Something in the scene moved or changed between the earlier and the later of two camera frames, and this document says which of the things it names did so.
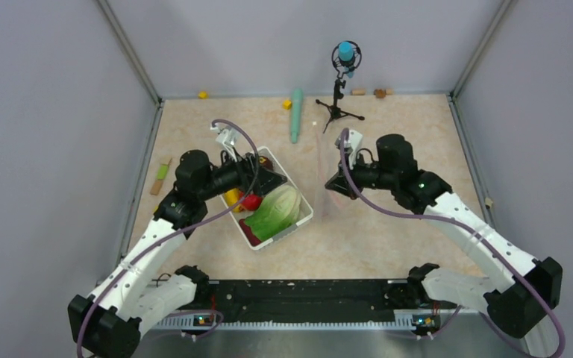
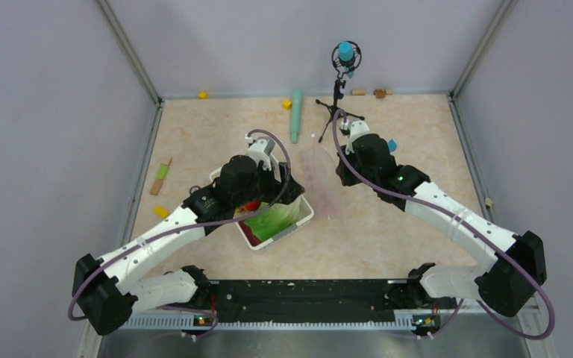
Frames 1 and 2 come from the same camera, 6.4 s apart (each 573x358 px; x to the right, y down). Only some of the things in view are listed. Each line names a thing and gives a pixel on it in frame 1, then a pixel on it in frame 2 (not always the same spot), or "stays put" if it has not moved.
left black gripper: (245, 169) -> (286, 190)
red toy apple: (252, 201) stays put
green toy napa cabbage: (280, 209) stays put
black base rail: (307, 300) stays put
